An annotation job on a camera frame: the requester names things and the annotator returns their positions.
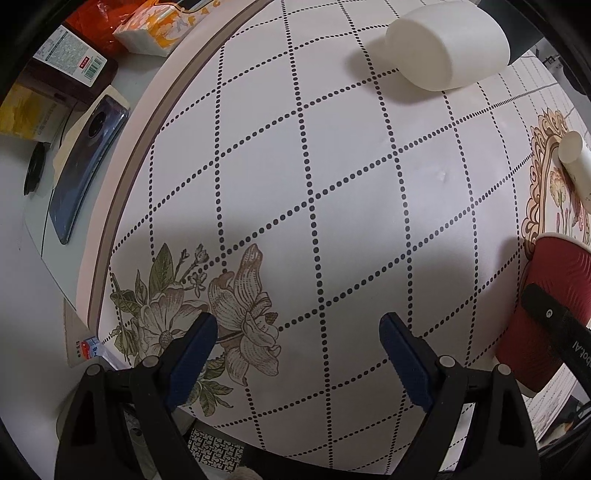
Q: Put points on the small printed card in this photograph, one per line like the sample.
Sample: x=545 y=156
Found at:
x=83 y=344

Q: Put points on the red paper cup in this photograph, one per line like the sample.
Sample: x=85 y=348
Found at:
x=535 y=295

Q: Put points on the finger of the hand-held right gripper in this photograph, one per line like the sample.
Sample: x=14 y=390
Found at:
x=561 y=325

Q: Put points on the white cup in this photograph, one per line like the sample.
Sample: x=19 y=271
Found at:
x=443 y=44

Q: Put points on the dark grey object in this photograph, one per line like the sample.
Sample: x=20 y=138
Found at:
x=521 y=25

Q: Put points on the white yellow tissue pack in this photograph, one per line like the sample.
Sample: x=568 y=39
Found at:
x=157 y=30

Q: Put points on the white cylindrical tube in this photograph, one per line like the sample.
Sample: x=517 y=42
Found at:
x=577 y=157

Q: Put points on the black round cap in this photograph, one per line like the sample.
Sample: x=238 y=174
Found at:
x=36 y=168

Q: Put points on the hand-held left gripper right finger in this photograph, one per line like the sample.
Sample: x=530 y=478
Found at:
x=408 y=362

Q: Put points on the dark box with white label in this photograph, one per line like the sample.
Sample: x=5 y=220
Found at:
x=74 y=57

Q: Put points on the yellow packet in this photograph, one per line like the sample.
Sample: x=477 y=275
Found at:
x=25 y=113

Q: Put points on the printed paper sheet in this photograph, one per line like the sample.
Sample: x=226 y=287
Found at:
x=556 y=401

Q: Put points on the blue smartphone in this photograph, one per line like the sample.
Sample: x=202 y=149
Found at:
x=87 y=166

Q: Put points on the orange plastic packet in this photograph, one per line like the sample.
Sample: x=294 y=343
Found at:
x=99 y=23

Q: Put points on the white dotted floral table mat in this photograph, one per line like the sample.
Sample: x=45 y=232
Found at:
x=323 y=194

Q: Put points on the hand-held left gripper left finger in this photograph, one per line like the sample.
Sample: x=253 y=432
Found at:
x=193 y=357

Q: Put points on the black white patterned box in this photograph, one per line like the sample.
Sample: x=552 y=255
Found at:
x=214 y=454

